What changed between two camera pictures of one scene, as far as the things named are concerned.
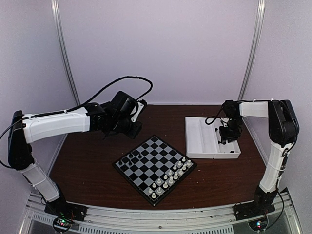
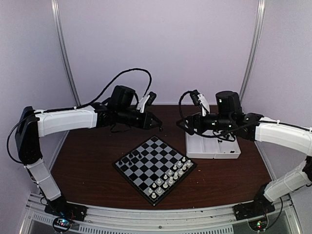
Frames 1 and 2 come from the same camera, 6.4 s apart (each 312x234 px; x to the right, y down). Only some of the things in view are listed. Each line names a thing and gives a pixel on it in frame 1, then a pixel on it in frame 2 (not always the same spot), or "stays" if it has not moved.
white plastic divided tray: [202, 140] stays
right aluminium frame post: [260, 17] stays
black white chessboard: [152, 167] stays
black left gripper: [132, 133] -> [147, 118]
